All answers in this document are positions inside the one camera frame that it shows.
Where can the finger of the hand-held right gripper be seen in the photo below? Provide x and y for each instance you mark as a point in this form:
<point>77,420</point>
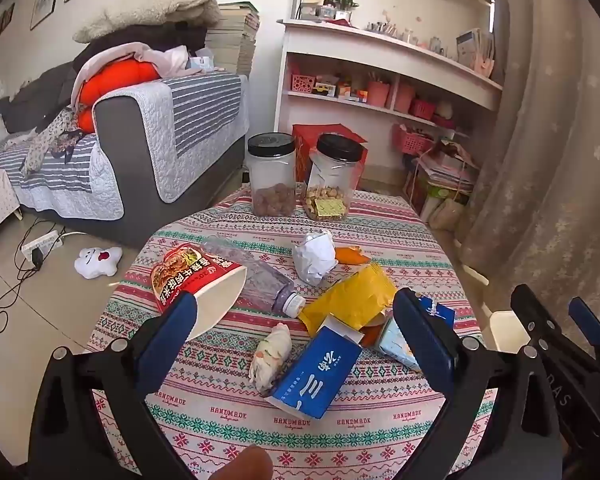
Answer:
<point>586,319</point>
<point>527,307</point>

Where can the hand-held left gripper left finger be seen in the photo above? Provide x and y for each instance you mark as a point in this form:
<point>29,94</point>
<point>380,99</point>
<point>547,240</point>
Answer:
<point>166,340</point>

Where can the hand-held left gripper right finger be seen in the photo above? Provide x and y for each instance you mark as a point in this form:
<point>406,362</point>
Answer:
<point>425,345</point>

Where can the white plastic bin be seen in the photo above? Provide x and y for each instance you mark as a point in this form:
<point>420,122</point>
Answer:
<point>505,330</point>

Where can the blue toothpaste box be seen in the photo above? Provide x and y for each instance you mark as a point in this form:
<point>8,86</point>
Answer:
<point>320,370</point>

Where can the person's left hand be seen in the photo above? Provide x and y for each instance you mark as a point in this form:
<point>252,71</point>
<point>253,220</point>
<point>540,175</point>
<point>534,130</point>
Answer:
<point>245,465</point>

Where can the light blue carton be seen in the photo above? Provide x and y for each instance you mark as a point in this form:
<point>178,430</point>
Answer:
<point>392,345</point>

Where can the dark blue small box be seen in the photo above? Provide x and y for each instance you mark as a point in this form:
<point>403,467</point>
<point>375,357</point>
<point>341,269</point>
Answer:
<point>442,312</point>

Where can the orange peel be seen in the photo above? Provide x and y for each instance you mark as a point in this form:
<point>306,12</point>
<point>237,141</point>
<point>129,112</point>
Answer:
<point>371,334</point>

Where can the red instant noodle cup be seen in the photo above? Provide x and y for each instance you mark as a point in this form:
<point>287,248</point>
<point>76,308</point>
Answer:
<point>190,270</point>

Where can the yellow snack bag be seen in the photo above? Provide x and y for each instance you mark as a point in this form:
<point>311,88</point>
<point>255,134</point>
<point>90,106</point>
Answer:
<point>350,300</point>

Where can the small wrapped snack packet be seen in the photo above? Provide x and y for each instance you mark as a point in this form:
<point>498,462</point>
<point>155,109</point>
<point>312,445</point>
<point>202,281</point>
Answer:
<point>270,355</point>

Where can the white plush toy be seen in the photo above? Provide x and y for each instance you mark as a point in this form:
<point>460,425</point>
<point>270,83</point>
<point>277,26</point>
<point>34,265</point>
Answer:
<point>97,260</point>

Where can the clear plastic bottle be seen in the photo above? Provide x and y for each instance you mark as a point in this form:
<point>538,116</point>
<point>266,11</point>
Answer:
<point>260,280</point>

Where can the patterned striped tablecloth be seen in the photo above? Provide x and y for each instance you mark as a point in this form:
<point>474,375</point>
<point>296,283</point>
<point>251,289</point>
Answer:
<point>380,240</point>

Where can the orange snack packet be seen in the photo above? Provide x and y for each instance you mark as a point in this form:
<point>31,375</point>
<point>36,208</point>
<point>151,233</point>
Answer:
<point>350,255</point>

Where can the crumpled white paper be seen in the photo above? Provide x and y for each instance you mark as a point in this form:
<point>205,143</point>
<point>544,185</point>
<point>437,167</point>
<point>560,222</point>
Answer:
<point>315,257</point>

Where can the white power strip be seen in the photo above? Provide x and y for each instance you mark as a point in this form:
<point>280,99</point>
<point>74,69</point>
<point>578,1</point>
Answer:
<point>42,245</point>

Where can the plastic jar with gold label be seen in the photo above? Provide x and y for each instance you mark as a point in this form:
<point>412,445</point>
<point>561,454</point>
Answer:
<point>330,175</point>

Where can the plastic jar with brown nuts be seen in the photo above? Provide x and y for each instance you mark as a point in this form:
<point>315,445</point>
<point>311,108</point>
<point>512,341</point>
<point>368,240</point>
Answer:
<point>272,175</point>

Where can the pink basket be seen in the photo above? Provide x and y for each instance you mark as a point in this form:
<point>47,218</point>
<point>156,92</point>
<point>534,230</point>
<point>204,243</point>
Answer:
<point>422,108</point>
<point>302,83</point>
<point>411,140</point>

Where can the grey sofa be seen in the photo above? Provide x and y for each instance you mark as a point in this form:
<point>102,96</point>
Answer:
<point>112,127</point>

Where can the floral garment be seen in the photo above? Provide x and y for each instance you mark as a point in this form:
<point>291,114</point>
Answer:
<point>55,135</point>

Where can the striped quilted sofa cover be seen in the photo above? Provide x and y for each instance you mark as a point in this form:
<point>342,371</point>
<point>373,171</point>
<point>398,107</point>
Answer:
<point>195,105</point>

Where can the red paper bag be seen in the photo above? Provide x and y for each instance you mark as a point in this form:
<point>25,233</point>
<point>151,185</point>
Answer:
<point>305,140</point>

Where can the pink pot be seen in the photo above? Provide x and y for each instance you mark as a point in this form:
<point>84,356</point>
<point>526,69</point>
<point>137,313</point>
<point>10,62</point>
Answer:
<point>405,97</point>
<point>377,94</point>

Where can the orange pumpkin cushion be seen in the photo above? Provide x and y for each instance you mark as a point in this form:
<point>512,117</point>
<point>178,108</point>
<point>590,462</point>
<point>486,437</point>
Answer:
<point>115,77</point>

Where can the pink garment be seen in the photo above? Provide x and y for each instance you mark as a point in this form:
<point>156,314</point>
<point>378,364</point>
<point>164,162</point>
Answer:
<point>170,60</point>

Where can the dark cloth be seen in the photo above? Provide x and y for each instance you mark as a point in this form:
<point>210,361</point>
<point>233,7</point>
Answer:
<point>145,35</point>

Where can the stack of books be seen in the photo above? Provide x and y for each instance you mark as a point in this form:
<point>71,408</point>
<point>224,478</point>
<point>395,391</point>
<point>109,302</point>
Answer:
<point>232,40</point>

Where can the white shelf unit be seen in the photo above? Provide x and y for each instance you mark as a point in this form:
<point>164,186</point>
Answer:
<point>330,32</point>

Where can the beige fleece blanket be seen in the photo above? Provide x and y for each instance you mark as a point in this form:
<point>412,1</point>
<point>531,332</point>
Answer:
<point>150,12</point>

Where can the small potted plant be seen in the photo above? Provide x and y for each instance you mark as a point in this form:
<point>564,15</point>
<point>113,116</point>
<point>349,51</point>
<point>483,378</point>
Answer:
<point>344,1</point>

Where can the small framed wall picture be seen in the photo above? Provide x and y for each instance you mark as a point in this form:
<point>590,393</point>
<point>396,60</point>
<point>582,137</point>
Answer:
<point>5,20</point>

